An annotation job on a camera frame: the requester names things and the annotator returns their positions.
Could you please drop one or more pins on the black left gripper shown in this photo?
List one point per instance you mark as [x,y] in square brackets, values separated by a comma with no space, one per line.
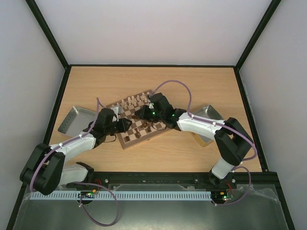
[124,122]

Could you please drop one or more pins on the light blue slotted cable duct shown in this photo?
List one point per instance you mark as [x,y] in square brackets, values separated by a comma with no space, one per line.
[126,196]

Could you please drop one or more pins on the dark knight piece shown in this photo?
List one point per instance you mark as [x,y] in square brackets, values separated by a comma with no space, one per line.
[145,124]

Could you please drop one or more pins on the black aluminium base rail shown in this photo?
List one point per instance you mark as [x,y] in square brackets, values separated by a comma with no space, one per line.
[200,180]

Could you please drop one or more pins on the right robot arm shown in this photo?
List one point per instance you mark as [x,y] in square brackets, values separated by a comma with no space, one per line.
[232,140]

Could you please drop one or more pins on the wooden chess board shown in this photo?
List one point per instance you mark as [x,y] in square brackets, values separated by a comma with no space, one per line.
[156,128]

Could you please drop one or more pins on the left metal tray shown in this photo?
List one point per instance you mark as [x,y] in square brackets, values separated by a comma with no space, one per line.
[76,121]

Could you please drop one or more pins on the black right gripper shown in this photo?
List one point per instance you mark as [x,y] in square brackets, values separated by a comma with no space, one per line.
[146,112]

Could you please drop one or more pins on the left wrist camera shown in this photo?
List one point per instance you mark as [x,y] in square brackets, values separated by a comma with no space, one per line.
[117,110]

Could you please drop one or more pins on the black enclosure frame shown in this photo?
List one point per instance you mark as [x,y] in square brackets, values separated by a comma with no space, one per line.
[256,35]

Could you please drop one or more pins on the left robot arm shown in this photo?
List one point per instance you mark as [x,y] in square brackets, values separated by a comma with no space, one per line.
[46,167]

